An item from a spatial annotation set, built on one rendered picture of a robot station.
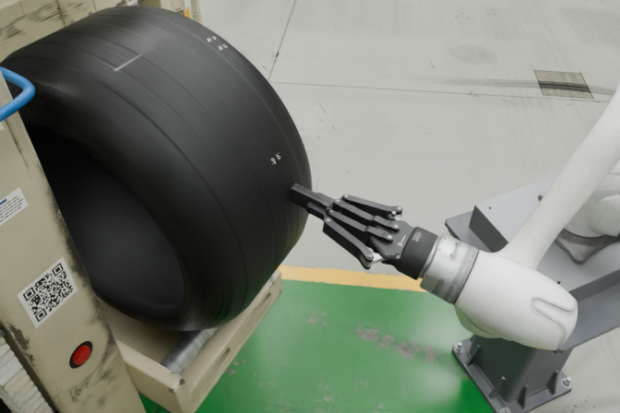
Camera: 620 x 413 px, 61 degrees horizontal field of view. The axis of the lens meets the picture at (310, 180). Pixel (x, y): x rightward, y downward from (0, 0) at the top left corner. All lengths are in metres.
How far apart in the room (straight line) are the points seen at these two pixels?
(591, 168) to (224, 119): 0.57
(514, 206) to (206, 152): 1.11
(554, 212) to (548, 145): 2.37
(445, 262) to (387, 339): 1.42
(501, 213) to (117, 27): 1.16
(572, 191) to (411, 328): 1.38
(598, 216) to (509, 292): 0.75
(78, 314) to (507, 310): 0.62
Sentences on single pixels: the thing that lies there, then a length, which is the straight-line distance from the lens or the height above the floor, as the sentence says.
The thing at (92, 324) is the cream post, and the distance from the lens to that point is 0.94.
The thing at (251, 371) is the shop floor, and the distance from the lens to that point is 2.10.
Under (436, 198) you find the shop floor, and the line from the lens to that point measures 2.75.
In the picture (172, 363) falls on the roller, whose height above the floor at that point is 0.92.
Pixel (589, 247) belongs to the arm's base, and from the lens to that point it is 1.61.
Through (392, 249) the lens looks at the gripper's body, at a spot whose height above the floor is 1.23.
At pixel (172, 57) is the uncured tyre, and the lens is 0.82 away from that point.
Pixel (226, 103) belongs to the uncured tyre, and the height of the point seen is 1.39.
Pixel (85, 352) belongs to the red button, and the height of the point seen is 1.06.
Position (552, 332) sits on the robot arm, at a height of 1.20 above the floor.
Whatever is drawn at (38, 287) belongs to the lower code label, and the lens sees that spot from 0.81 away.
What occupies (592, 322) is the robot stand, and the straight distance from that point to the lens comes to 1.59.
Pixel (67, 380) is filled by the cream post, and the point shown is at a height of 1.04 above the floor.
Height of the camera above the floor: 1.82
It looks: 41 degrees down
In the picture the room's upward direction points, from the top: straight up
